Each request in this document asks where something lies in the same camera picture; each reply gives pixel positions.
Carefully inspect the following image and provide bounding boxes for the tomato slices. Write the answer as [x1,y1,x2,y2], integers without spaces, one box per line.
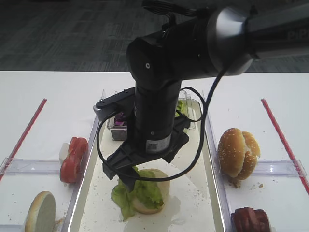
[59,137,88,184]

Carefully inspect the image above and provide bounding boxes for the clear acrylic cross rail left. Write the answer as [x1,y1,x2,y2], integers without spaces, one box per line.
[0,158,61,175]

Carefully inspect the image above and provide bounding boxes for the green lettuce in container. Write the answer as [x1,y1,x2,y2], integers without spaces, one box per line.
[175,100,188,117]

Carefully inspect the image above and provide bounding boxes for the white metal tray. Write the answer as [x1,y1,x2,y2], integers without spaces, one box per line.
[68,99,226,232]

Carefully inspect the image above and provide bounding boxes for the clear plastic ingredient container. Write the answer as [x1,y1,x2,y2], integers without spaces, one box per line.
[107,90,196,141]

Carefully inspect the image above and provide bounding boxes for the red rail left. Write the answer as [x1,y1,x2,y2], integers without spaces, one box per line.
[0,98,47,180]

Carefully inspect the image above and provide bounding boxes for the black cable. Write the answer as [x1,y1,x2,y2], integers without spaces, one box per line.
[96,67,227,182]

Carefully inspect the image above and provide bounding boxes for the bun bottom half standing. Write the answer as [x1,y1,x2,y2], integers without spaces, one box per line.
[24,191,56,232]

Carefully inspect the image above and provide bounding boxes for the red rail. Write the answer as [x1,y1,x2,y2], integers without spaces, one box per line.
[0,98,47,180]
[261,99,309,194]

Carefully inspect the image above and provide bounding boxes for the clear acrylic long divider left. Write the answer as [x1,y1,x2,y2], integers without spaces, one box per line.
[60,89,107,232]

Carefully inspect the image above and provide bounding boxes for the sesame bun top front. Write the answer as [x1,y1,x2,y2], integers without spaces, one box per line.
[218,128,245,177]

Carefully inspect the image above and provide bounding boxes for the sesame bun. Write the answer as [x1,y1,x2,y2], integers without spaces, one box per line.
[237,131,260,180]
[218,128,245,177]

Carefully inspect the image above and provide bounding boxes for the sesame bun top rear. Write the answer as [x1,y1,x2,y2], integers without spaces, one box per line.
[237,131,260,180]

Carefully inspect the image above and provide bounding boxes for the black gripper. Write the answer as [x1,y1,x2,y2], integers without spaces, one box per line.
[102,116,189,192]

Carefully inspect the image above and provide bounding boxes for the green lettuce leaf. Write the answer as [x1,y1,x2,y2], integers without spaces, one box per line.
[111,180,170,220]

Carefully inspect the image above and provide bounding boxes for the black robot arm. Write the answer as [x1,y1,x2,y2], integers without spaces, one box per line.
[95,0,309,190]

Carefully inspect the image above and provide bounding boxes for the brown meat patties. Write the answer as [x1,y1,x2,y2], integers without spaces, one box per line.
[231,207,272,232]

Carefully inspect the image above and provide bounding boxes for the bun bottom on tray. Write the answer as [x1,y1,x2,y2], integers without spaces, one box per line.
[127,180,170,214]

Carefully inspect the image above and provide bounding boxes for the clear acrylic cross rail right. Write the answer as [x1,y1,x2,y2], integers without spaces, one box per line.
[252,159,307,177]

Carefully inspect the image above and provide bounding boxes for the purple cabbage leaves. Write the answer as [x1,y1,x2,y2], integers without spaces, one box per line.
[113,112,127,127]

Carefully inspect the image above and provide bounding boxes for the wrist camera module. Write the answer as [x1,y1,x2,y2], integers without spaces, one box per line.
[93,87,135,121]

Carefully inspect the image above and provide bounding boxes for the clear acrylic cross rail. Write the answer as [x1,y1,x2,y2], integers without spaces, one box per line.
[0,158,61,175]
[252,159,307,177]

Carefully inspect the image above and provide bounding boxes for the red rail right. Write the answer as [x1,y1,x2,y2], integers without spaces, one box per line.
[261,99,309,194]

